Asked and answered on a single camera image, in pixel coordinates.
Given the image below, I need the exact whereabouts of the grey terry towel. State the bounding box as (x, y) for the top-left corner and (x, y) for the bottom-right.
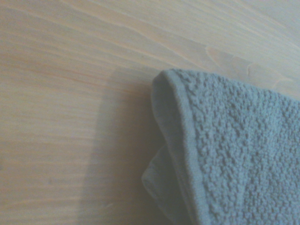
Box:
(141, 68), (300, 225)

